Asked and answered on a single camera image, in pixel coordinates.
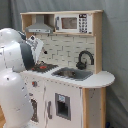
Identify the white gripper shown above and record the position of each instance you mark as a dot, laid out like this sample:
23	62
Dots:
36	47

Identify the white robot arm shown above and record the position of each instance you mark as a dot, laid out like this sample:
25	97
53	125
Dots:
17	54

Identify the wooden toy kitchen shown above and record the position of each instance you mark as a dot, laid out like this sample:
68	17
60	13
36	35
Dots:
73	50

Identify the grey range hood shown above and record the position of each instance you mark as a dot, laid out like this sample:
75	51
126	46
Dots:
40	26

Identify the black stovetop red burners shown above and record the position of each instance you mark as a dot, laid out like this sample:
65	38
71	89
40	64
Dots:
43	67

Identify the red right stove knob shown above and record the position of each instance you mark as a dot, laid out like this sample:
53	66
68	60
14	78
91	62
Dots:
34	83

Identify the grey toy sink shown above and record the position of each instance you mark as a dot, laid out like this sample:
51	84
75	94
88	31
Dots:
73	74

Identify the white toy microwave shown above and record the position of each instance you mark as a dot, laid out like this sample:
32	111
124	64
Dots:
74	23

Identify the toy oven door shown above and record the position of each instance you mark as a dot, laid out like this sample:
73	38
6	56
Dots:
34	117

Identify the white cabinet door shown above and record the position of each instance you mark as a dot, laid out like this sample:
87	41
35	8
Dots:
63	106

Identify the grey curtain backdrop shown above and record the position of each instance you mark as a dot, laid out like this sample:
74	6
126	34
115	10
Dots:
114	42

